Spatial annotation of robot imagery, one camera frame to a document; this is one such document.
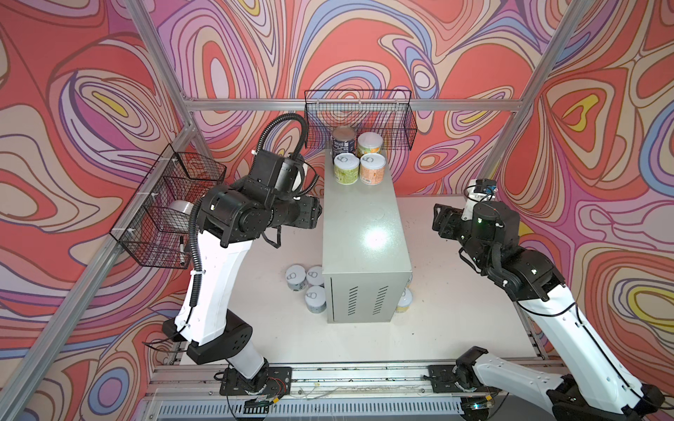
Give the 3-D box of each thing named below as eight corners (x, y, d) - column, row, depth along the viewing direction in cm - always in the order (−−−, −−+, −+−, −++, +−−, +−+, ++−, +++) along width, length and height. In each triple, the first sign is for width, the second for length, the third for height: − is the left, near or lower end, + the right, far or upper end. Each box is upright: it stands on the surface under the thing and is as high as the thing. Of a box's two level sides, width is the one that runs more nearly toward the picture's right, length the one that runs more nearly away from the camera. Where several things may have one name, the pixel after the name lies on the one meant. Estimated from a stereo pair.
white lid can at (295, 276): (286, 290, 92) (283, 284, 88) (288, 271, 96) (286, 265, 93) (305, 290, 92) (303, 284, 88) (306, 271, 96) (305, 265, 93)
